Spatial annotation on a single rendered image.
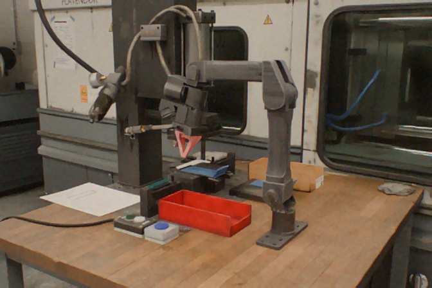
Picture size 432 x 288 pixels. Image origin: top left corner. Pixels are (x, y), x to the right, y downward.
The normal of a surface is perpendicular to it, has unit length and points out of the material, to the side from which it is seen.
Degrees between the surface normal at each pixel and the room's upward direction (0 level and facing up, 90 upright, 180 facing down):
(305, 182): 90
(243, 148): 90
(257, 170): 90
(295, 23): 90
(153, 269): 0
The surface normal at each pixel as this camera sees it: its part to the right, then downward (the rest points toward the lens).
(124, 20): -0.55, 0.18
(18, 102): 0.81, 0.13
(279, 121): -0.45, 0.40
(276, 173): -0.46, -0.03
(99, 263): 0.00, -0.98
